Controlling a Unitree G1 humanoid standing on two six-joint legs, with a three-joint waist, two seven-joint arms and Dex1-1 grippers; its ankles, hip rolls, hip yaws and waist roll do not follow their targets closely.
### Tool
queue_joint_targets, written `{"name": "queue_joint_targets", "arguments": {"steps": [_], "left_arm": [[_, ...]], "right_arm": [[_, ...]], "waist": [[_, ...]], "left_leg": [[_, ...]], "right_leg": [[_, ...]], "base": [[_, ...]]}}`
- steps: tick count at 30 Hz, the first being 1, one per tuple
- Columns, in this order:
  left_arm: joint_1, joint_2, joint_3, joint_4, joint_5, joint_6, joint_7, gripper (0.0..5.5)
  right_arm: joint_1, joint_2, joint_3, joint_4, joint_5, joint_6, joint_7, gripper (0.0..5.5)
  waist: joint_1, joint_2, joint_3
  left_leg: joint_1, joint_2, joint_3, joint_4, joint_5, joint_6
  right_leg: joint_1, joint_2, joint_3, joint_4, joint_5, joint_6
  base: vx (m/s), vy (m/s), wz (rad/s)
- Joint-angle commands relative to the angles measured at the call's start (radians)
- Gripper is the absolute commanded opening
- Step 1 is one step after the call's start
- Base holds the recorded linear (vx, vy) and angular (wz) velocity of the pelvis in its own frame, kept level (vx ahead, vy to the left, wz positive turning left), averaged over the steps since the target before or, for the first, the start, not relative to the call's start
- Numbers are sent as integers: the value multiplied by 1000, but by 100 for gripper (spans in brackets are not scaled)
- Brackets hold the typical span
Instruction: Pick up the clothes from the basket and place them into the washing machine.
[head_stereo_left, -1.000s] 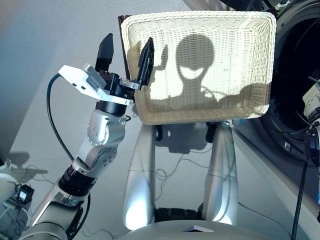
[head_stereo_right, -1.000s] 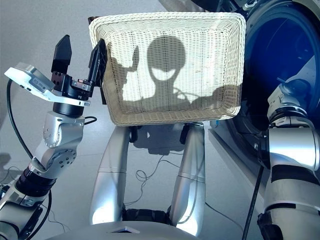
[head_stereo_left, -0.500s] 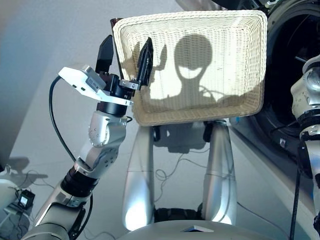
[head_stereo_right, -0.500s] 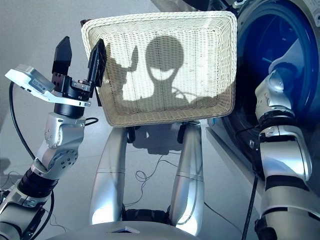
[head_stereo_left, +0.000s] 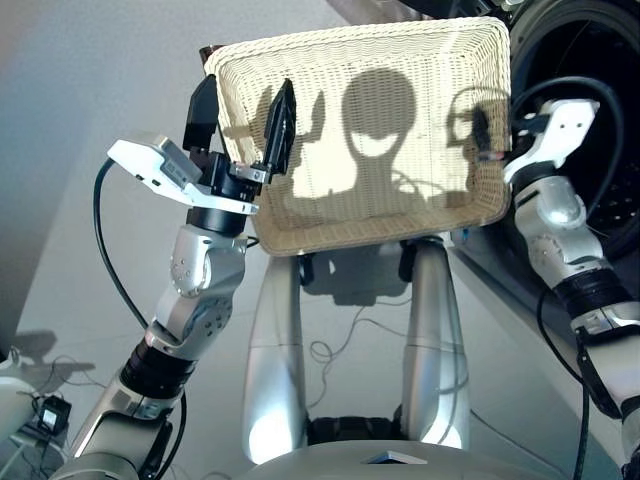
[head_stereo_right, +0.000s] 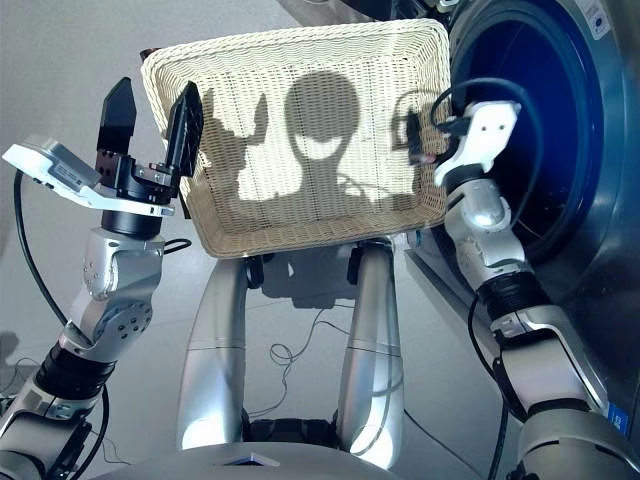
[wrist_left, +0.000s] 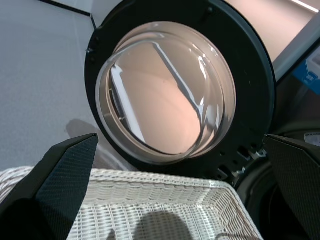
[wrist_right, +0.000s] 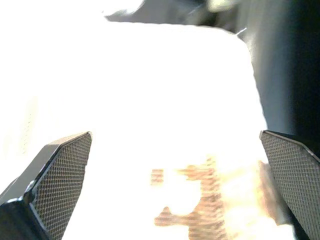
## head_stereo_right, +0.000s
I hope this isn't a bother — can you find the thin grey wire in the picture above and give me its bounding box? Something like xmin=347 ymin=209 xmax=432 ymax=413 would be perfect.
xmin=247 ymin=299 xmax=361 ymax=419

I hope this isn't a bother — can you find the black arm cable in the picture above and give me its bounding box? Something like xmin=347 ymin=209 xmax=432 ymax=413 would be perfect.
xmin=429 ymin=78 xmax=547 ymax=480
xmin=13 ymin=169 xmax=194 ymax=476

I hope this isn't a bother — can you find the grey washing machine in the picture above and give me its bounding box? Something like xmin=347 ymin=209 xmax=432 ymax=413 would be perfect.
xmin=399 ymin=0 xmax=640 ymax=480

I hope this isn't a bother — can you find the white blue machine label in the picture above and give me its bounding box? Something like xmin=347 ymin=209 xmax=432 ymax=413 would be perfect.
xmin=585 ymin=0 xmax=612 ymax=39

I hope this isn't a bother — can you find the silver robot torso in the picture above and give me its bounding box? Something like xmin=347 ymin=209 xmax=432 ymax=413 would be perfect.
xmin=99 ymin=442 xmax=401 ymax=480

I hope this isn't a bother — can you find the pale woven basket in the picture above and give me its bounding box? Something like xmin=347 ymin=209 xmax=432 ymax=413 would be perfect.
xmin=139 ymin=18 xmax=454 ymax=260

